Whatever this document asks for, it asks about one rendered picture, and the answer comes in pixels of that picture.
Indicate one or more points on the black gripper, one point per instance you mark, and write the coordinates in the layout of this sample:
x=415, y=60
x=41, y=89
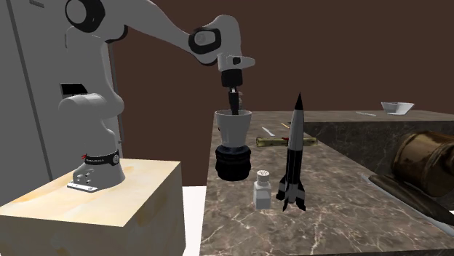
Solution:
x=232, y=78

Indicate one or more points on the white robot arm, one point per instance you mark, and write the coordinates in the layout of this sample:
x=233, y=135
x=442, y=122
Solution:
x=95, y=117

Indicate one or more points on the white cup on black base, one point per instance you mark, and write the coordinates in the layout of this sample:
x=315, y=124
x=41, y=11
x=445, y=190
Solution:
x=232, y=131

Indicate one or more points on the white knife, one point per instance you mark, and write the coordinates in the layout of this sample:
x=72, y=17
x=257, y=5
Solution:
x=268, y=131

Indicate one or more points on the olive brass cylinder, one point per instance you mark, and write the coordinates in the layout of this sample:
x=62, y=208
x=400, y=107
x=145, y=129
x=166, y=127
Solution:
x=273, y=142

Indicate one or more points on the thin yellow stick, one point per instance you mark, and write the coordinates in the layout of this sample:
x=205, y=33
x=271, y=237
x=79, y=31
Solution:
x=285, y=125

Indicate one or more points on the black and white toy rocket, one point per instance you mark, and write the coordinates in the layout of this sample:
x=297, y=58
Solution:
x=295, y=149

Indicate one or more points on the white salt shaker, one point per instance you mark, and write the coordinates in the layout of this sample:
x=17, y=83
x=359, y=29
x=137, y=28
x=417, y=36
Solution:
x=262, y=195

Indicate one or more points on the white utensil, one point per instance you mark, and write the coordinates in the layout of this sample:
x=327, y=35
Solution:
x=365, y=113

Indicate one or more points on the beige wooden robot stand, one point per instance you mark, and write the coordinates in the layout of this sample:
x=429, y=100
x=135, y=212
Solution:
x=106, y=198

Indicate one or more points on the white bowl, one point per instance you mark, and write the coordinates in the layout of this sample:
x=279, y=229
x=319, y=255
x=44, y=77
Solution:
x=396, y=107

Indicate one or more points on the bronze faucet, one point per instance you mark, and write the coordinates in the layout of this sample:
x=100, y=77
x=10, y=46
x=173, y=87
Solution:
x=422, y=159

